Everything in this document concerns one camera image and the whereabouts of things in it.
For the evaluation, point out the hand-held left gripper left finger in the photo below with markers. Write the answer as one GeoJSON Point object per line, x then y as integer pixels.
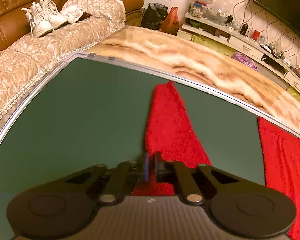
{"type": "Point", "coordinates": [146, 170]}

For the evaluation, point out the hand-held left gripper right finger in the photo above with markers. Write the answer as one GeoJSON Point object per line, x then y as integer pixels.
{"type": "Point", "coordinates": [156, 167]}

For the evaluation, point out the red sweater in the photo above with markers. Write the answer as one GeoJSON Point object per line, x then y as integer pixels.
{"type": "Point", "coordinates": [167, 120]}

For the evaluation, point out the green metal-framed board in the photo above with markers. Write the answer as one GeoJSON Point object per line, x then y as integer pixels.
{"type": "Point", "coordinates": [77, 117]}

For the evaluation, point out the purple bag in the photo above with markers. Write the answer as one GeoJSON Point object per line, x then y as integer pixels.
{"type": "Point", "coordinates": [245, 60]}

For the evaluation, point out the orange plastic bag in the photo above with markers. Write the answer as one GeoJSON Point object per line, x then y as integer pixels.
{"type": "Point", "coordinates": [170, 22]}

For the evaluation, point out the white television cabinet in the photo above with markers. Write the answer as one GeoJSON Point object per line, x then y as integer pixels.
{"type": "Point", "coordinates": [242, 46]}

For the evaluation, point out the black bag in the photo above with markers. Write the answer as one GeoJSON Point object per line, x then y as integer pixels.
{"type": "Point", "coordinates": [153, 16]}

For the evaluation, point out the beige quilted sofa cover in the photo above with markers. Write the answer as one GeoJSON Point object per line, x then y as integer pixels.
{"type": "Point", "coordinates": [27, 75]}

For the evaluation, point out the black bottle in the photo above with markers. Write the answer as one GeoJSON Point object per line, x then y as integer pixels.
{"type": "Point", "coordinates": [244, 29]}

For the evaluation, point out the red cup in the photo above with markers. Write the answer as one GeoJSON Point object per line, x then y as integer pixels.
{"type": "Point", "coordinates": [256, 35]}

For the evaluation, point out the glass stand with boxes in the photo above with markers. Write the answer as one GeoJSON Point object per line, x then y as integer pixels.
{"type": "Point", "coordinates": [200, 5]}

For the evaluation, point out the clear glass vessel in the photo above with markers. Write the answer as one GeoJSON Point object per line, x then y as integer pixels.
{"type": "Point", "coordinates": [220, 11]}

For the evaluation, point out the white crumpled cloth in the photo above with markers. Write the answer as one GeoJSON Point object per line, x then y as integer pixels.
{"type": "Point", "coordinates": [71, 13]}

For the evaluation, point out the white sneaker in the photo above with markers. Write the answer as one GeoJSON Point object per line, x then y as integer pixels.
{"type": "Point", "coordinates": [38, 21]}
{"type": "Point", "coordinates": [53, 13]}

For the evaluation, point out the brown leather sofa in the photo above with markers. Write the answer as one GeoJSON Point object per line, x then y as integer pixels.
{"type": "Point", "coordinates": [5, 17]}

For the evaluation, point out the black television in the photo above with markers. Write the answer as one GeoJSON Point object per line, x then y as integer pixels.
{"type": "Point", "coordinates": [285, 2]}

